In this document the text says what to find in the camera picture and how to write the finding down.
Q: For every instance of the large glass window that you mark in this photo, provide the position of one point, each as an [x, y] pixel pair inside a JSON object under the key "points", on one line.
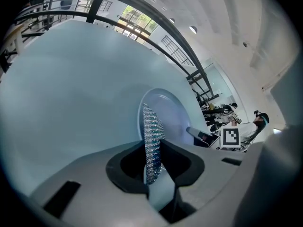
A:
{"points": [[137, 20]]}

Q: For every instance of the silver steel wool scrubber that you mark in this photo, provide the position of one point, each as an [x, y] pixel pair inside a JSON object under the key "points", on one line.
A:
{"points": [[152, 138]]}

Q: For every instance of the large white plate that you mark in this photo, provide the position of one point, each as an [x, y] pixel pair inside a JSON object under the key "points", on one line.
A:
{"points": [[170, 107]]}

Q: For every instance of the thin black mezzanine railing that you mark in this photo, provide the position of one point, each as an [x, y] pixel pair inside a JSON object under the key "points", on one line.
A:
{"points": [[177, 49], [71, 2]]}

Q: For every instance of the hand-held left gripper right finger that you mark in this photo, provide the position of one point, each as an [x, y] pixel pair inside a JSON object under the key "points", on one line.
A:
{"points": [[208, 174]]}

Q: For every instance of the black pendant lamp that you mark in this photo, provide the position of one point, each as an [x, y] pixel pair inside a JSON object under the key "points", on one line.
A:
{"points": [[193, 29], [172, 20]]}

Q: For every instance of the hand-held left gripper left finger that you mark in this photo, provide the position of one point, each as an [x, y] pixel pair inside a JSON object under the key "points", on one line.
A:
{"points": [[94, 193]]}

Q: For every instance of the wooden desk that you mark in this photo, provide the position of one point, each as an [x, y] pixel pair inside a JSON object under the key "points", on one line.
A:
{"points": [[14, 37]]}

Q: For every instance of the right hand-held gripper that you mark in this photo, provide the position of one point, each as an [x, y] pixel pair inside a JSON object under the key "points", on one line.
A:
{"points": [[230, 138]]}

